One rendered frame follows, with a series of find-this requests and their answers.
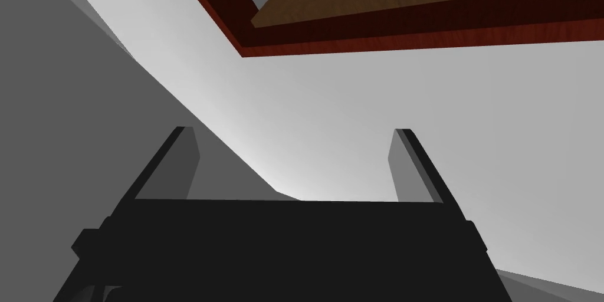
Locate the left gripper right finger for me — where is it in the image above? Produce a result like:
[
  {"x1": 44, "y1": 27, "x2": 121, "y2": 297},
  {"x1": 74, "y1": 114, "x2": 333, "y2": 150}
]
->
[{"x1": 387, "y1": 128, "x2": 448, "y2": 204}]

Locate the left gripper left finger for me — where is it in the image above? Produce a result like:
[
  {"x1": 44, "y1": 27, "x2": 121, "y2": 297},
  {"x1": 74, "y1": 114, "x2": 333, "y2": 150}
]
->
[{"x1": 120, "y1": 126, "x2": 201, "y2": 201}]

